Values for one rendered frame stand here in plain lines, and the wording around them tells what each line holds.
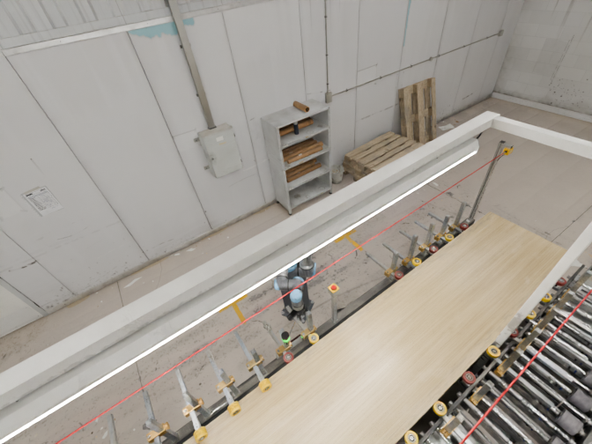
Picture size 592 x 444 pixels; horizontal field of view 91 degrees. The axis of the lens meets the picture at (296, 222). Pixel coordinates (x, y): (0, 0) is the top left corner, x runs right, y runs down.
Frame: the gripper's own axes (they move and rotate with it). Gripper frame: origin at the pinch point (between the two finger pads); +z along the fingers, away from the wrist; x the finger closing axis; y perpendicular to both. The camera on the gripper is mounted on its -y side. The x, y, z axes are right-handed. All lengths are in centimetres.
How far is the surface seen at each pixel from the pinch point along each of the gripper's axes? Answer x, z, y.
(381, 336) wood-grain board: -50, 5, 45
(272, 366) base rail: -8.6, 25.3, -35.4
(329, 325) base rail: -9.1, 25.2, 24.8
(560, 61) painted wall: 132, -3, 754
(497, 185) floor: 39, 95, 424
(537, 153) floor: 43, 95, 564
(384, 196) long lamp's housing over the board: -46, -142, 32
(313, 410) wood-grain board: -58, 5, -29
